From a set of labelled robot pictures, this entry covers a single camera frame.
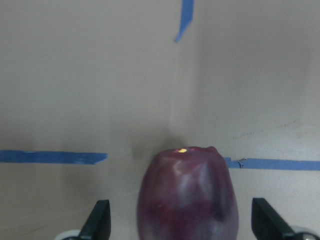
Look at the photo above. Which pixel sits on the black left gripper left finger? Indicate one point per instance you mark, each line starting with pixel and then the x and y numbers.
pixel 98 223

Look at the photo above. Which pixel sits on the dark purple apple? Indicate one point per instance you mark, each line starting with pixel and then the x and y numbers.
pixel 187 194

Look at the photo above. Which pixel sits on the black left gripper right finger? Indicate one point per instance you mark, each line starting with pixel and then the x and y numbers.
pixel 267 224

